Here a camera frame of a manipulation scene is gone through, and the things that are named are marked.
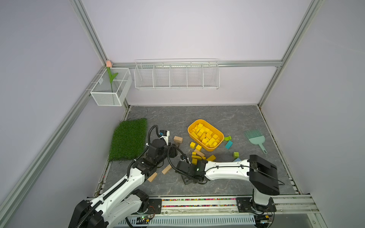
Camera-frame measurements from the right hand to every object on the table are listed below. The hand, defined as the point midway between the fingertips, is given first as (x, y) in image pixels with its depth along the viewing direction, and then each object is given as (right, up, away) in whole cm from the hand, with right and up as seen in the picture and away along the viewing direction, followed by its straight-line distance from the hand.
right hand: (186, 175), depth 82 cm
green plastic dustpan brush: (+50, +20, +18) cm, 56 cm away
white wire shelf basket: (-7, +65, +18) cm, 67 cm away
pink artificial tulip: (-47, +59, +7) cm, 76 cm away
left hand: (-6, +18, -2) cm, 19 cm away
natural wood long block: (-12, +2, +2) cm, 12 cm away
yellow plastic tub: (+14, +21, +17) cm, 30 cm away
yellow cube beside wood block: (+8, +13, +12) cm, 20 cm away
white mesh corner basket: (-51, +49, +2) cm, 71 cm away
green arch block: (+29, +19, +17) cm, 39 cm away
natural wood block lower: (-20, -2, 0) cm, 20 cm away
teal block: (+29, +15, +14) cm, 36 cm away
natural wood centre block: (+9, +10, +10) cm, 17 cm away
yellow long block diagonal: (+16, +7, +8) cm, 20 cm away
